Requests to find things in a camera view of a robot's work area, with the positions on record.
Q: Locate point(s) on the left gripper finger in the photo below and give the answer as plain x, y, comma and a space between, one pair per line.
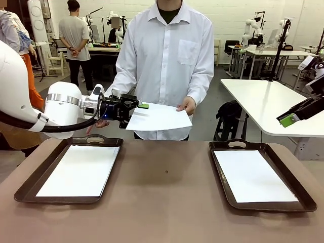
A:
134, 102
125, 122

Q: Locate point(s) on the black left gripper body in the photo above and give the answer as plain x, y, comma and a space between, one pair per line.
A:
111, 108

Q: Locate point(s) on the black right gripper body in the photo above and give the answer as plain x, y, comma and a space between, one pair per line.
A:
308, 108

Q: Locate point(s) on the white A4 paper sheet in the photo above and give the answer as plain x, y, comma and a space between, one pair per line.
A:
159, 117

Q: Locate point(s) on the white A4 paper pile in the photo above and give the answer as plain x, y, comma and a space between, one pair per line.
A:
76, 172
253, 174

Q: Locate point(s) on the person's right forearm white sleeve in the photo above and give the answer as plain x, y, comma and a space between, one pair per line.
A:
121, 81

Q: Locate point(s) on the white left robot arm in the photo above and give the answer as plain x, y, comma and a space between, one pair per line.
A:
63, 101

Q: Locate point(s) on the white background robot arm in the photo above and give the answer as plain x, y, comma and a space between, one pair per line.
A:
119, 34
246, 33
281, 25

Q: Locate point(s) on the person's left forearm white sleeve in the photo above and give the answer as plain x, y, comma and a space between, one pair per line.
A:
202, 86

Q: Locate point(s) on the person's right hand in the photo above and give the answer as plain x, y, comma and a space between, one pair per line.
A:
98, 124

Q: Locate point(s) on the person's left hand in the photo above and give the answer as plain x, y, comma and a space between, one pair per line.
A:
189, 105

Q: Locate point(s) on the large white table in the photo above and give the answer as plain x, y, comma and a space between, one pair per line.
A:
265, 101

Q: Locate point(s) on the person in white shirt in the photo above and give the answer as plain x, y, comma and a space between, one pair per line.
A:
164, 63

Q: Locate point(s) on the long white background desk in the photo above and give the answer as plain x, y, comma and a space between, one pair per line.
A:
291, 53

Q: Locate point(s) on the background work table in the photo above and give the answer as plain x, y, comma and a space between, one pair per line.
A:
103, 49

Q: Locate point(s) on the black backpack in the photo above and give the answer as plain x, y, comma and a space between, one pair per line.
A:
227, 111

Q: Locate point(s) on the black step stool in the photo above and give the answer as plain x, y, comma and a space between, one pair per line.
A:
222, 132

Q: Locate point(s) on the white wooden chair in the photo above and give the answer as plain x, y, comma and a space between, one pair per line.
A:
57, 63

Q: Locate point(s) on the person in black clothing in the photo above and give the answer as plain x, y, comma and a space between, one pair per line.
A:
113, 33

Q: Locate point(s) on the patterned paper cup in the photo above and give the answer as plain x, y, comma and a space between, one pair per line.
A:
261, 49

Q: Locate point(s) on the thin black tripod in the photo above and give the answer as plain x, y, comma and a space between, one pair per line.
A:
41, 72

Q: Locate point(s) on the brown plastic serving tray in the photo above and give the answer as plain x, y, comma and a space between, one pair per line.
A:
27, 189
220, 164

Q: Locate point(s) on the white monitor back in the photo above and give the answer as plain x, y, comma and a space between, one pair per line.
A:
273, 37

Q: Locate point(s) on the person in grey t-shirt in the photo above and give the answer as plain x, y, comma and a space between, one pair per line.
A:
73, 33

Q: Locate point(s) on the black mesh office chair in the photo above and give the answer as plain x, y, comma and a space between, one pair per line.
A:
56, 44

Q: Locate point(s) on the small white background desk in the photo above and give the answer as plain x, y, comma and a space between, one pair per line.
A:
234, 46

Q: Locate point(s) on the black background chair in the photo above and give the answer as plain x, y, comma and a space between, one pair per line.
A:
231, 43

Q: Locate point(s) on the white shelf rack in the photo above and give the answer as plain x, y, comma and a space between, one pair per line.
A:
217, 50

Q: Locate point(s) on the figure in brown apron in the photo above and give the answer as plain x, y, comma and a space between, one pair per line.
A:
17, 140

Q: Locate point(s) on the white tower air conditioner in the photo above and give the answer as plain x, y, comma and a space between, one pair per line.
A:
38, 22

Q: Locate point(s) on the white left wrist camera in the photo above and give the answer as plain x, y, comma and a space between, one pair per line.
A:
115, 91

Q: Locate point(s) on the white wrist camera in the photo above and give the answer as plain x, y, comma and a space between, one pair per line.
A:
115, 91
305, 64

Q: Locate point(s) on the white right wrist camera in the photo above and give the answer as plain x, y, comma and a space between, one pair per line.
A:
305, 64

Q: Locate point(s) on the tall black camera stand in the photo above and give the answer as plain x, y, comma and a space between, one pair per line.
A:
278, 58

